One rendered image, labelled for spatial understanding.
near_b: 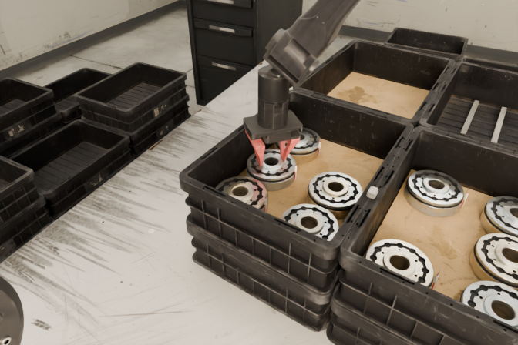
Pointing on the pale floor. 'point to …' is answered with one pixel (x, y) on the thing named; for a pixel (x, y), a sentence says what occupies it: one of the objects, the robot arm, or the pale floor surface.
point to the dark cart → (237, 19)
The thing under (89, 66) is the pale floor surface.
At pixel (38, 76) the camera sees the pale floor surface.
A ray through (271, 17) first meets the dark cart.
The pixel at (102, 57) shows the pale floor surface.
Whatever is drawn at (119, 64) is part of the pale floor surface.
